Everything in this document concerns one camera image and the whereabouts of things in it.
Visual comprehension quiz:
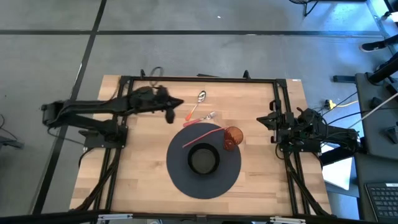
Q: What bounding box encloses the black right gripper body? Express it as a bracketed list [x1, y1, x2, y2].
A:
[269, 100, 296, 144]

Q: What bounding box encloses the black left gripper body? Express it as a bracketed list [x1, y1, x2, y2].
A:
[129, 85, 170, 112]

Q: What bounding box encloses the pink-handled metal fork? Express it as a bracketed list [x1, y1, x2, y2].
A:
[182, 111, 218, 128]

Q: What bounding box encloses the orange-handled metal spoon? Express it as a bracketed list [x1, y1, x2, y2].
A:
[185, 90, 207, 121]

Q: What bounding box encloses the orange faceted plastic tumbler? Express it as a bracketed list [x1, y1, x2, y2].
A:
[223, 126, 244, 152]

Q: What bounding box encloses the red drinking straw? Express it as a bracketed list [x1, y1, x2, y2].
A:
[182, 126, 228, 148]

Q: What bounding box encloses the black bowl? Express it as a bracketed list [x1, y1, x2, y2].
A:
[187, 142, 221, 175]

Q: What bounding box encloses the white paper sheet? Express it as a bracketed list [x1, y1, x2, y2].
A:
[322, 144, 354, 191]

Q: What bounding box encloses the dark round woven placemat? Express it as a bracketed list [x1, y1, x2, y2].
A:
[166, 122, 242, 200]

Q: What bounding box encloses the person's shoe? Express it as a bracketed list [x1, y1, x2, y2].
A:
[359, 40, 388, 53]

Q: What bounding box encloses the black computer keyboard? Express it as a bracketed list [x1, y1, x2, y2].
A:
[364, 182, 398, 223]

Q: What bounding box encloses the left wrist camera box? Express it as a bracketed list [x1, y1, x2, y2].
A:
[164, 108, 176, 124]

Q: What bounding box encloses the black aluminium table frame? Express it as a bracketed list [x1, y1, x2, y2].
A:
[70, 68, 333, 218]

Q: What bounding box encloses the white cable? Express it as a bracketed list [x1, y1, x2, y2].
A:
[348, 92, 398, 129]

